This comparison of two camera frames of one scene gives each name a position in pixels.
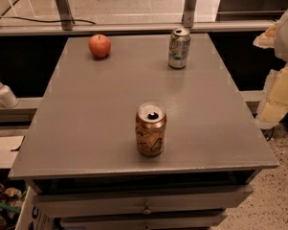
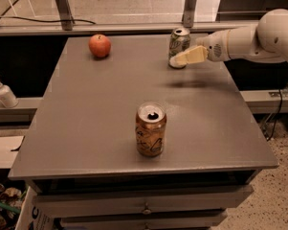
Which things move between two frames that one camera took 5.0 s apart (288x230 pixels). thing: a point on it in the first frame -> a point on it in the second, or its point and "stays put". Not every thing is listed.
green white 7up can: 179,45 stays put
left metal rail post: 64,8 stays put
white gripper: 287,37 -> 213,47
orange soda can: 150,129 stays put
